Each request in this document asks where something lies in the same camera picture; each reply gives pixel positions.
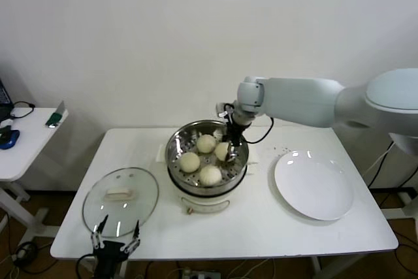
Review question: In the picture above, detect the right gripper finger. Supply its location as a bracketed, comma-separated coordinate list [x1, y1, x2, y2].
[227, 145, 240, 164]

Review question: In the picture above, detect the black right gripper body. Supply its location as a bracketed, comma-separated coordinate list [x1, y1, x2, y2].
[227, 122, 248, 150]

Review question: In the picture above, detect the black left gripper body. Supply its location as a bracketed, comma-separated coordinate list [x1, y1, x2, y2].
[93, 241, 132, 279]

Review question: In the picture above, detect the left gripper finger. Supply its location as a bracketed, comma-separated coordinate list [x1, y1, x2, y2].
[122, 221, 141, 255]
[90, 214, 109, 250]

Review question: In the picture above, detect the white steamed baozi bun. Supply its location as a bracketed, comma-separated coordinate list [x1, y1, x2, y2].
[199, 165, 223, 187]
[214, 141, 232, 161]
[179, 152, 201, 174]
[196, 134, 218, 154]

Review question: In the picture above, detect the glass pot lid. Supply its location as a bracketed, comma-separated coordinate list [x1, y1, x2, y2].
[82, 167, 160, 239]

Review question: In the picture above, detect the stainless steel steamer basket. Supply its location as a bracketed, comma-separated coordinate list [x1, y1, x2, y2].
[165, 120, 250, 195]

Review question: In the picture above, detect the white electric cooker pot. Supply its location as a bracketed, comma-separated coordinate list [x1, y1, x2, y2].
[155, 143, 261, 215]

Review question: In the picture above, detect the grey floor adapter plug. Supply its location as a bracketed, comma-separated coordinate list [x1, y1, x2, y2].
[9, 241, 37, 260]

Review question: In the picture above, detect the white round plate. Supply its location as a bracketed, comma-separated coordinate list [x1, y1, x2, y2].
[273, 150, 355, 221]

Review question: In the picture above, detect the white side table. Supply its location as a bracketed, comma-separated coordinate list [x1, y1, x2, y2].
[0, 107, 69, 227]

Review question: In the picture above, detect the blue computer mouse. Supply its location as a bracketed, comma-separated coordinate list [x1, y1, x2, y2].
[0, 130, 20, 151]

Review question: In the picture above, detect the dark laptop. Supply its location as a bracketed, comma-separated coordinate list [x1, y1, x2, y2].
[0, 79, 16, 122]

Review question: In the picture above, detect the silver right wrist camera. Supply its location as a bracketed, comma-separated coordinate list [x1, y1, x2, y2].
[215, 102, 234, 118]

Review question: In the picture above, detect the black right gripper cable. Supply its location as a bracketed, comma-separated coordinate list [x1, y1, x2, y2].
[241, 116, 275, 145]

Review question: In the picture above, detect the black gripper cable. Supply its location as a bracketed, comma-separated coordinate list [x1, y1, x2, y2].
[241, 116, 275, 145]
[76, 252, 99, 279]

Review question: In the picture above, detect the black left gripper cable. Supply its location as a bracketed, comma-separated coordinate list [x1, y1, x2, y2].
[76, 252, 99, 279]

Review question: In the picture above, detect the green handled scraper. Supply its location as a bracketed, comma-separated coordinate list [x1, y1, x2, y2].
[44, 100, 69, 129]

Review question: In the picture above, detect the black looped cable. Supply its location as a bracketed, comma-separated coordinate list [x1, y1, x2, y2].
[8, 101, 36, 122]

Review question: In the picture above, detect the white power cable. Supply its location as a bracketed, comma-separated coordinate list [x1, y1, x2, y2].
[361, 141, 394, 178]

